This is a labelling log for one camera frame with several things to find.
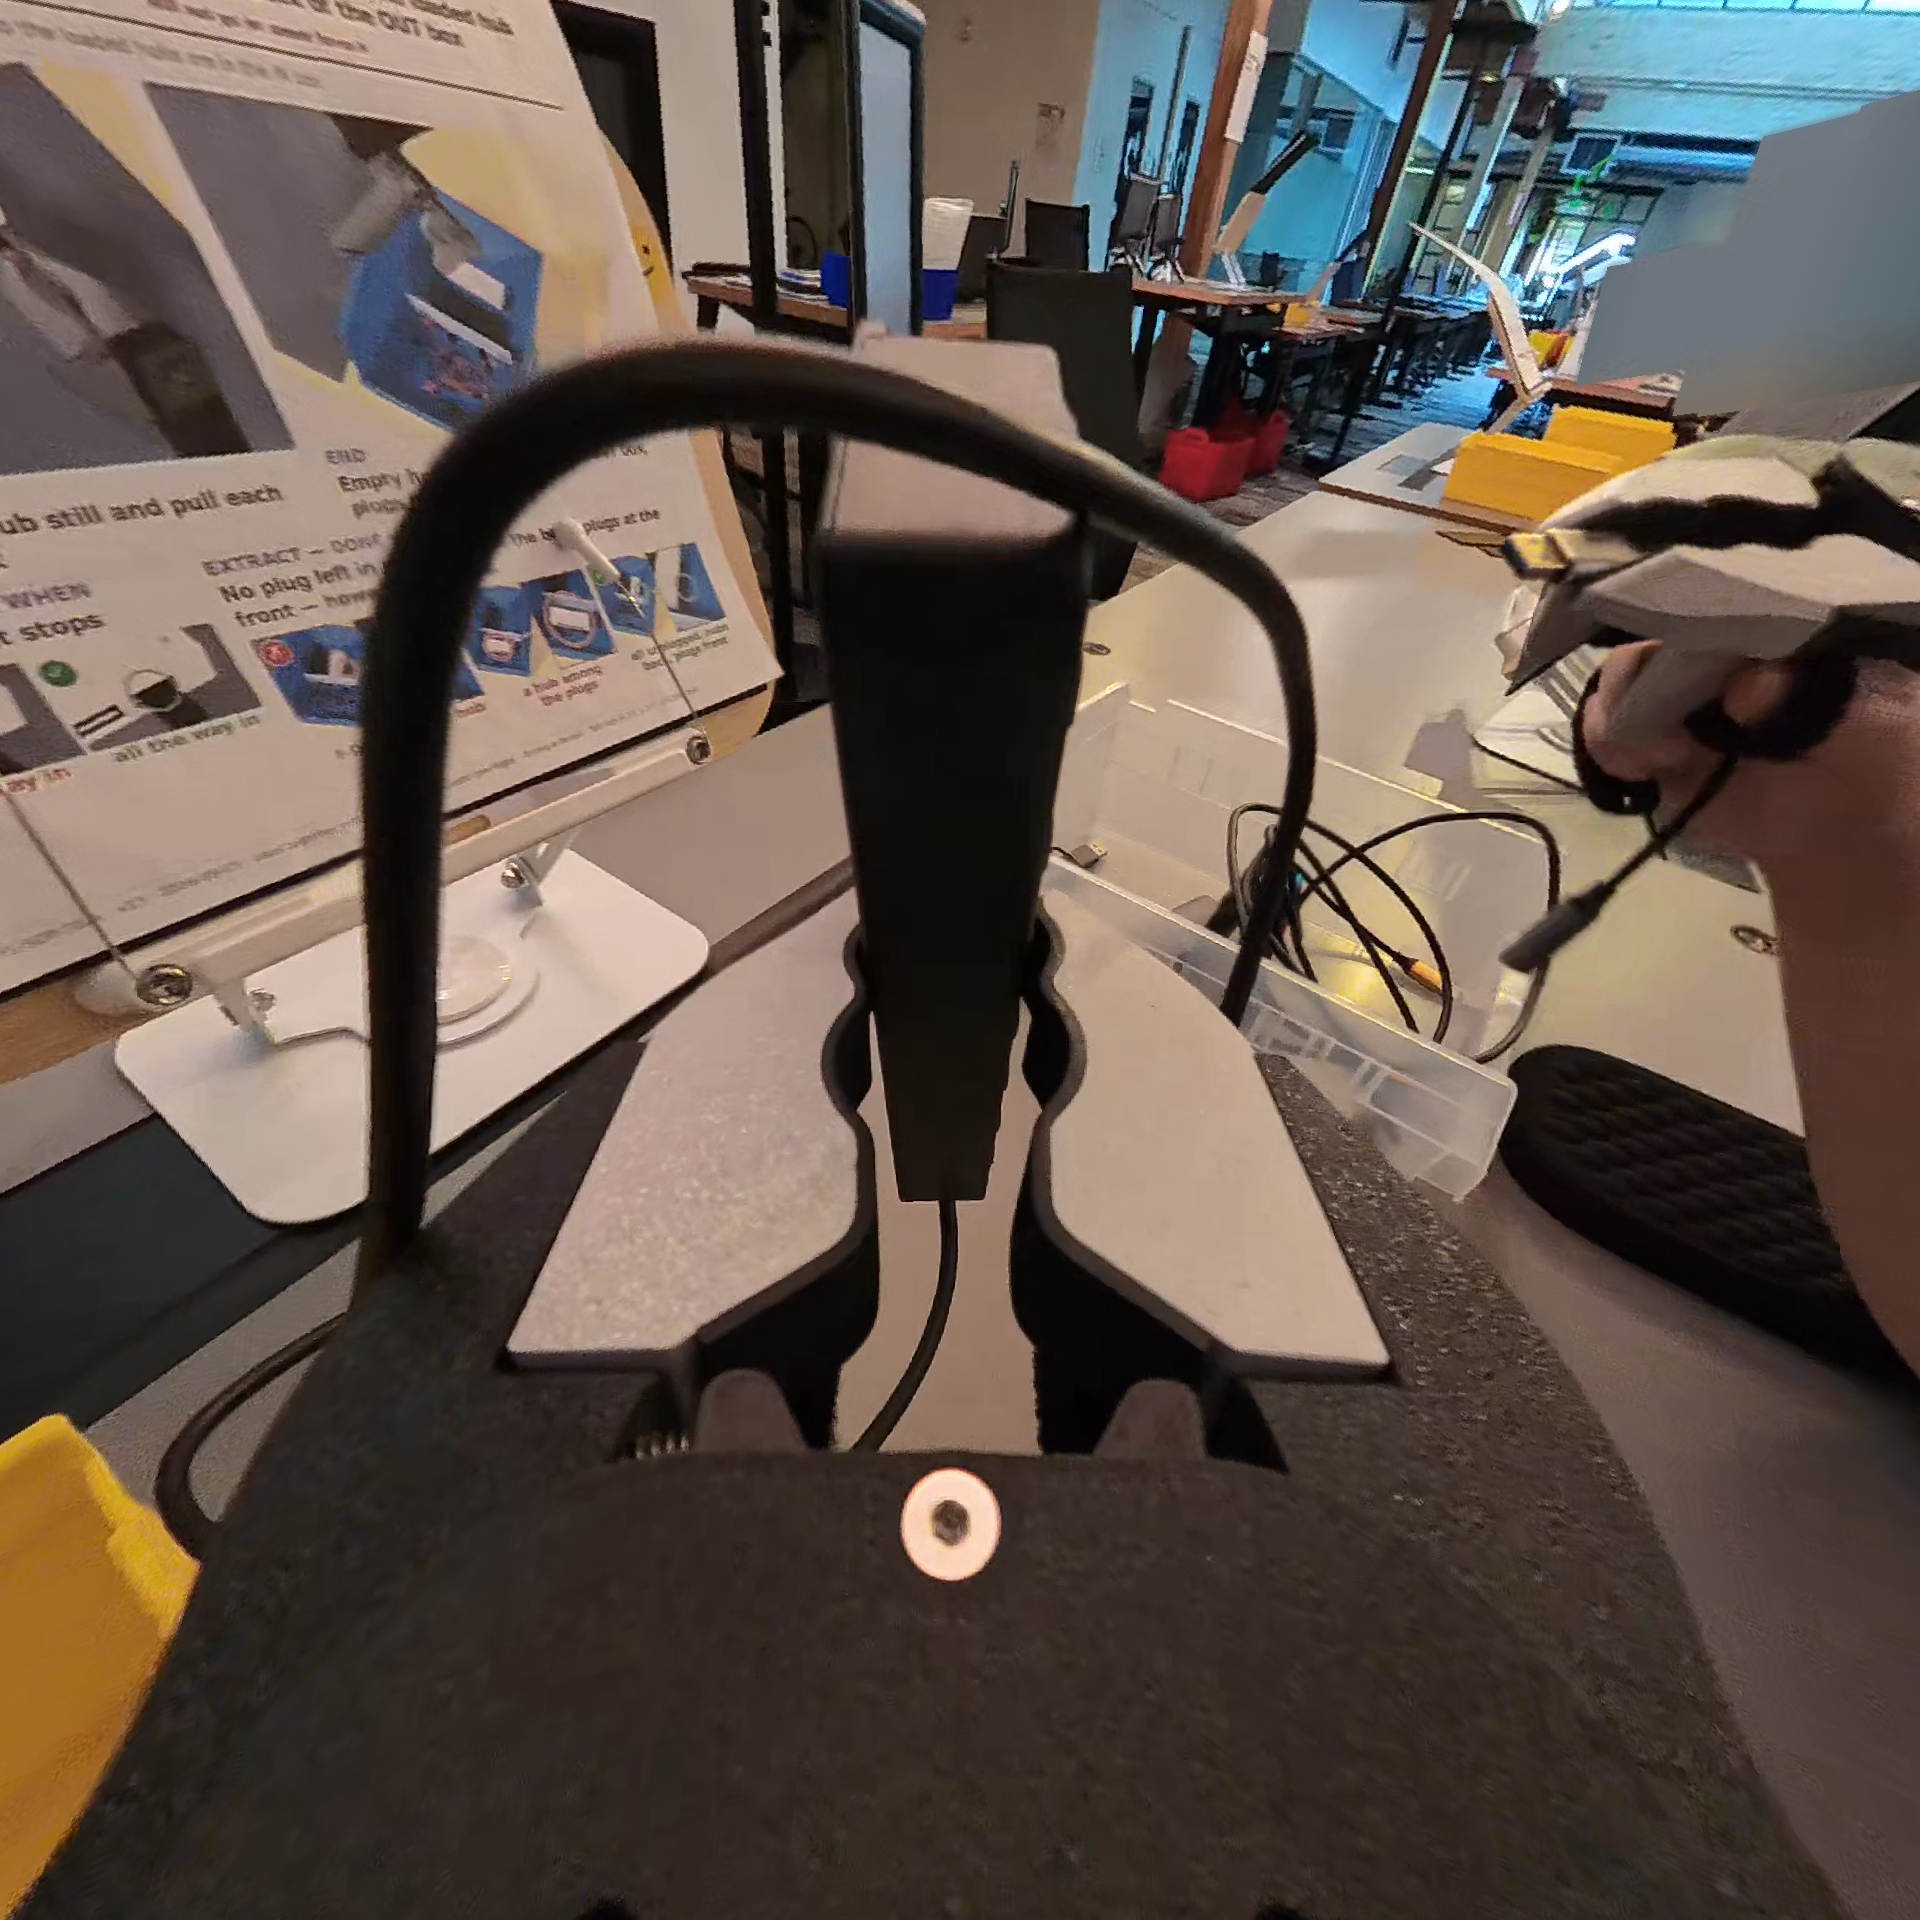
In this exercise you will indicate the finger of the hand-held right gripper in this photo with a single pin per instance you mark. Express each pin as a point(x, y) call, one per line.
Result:
point(1753, 487)
point(1726, 601)

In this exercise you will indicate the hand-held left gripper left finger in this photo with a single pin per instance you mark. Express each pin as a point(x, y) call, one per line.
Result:
point(706, 1187)

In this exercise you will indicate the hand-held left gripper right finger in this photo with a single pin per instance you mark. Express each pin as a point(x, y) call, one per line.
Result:
point(1216, 1198)

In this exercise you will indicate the clear plastic bin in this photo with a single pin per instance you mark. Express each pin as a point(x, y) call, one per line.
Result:
point(1321, 933)

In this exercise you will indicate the yellow plastic bin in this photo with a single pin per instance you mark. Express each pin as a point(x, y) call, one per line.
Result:
point(75, 1650)
point(1561, 464)

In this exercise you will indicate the person's right forearm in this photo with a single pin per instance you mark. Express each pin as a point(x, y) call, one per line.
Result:
point(1876, 1142)

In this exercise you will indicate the black quilted cushion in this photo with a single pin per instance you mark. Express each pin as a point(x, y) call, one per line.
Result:
point(1680, 1187)

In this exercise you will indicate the black office chair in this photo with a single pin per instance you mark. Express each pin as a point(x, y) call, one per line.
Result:
point(1064, 389)

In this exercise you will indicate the instruction poster board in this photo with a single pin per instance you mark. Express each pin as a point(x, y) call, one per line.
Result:
point(302, 452)

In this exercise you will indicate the black stand pole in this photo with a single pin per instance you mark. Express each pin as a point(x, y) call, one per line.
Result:
point(755, 182)

